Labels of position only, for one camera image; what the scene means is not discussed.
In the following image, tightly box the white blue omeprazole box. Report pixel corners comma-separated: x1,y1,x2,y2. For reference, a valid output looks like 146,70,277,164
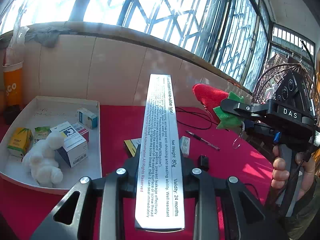
50,121,88,168

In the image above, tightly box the white plush toy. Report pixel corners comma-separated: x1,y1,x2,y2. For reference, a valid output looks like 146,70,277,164
22,132,64,187

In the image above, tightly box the long silver sealant box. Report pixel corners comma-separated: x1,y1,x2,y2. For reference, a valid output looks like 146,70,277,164
135,74,185,232

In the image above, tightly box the black power adapter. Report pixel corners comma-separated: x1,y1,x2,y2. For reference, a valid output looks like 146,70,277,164
197,155,209,171

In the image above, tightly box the red green plush strawberry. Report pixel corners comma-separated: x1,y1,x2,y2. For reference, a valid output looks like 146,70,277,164
192,83,245,129

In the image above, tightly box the small blue white box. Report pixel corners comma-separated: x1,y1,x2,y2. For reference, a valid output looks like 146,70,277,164
77,108,98,129

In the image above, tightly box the yellow tissue pack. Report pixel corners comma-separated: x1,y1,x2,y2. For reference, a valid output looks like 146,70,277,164
7,127,33,158

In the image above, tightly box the grey blue tablet box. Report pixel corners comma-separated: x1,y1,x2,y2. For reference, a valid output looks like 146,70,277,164
179,136,190,158

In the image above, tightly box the yellow white glucophage box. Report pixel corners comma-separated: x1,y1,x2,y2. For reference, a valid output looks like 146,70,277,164
124,138,141,158

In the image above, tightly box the red white blue box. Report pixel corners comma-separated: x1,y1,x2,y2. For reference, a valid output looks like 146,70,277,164
72,122,89,142

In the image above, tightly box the person right hand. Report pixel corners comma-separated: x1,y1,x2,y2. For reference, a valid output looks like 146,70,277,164
270,145,316,202

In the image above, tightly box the green jacket right sleeve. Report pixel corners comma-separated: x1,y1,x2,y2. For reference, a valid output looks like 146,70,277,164
284,176,319,239

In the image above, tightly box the clear black gel pen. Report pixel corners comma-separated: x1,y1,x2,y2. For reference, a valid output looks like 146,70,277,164
186,130,220,151

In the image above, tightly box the white cardboard tray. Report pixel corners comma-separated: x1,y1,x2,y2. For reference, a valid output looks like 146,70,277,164
1,96,103,195

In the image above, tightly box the orange drink cup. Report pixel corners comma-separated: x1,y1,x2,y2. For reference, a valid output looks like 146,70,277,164
3,61,23,108

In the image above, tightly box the grey rag on sill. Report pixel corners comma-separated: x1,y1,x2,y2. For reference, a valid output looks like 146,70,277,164
25,27,78,48

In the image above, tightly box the black usb cable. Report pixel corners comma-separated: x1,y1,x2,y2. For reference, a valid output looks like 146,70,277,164
175,106,218,131

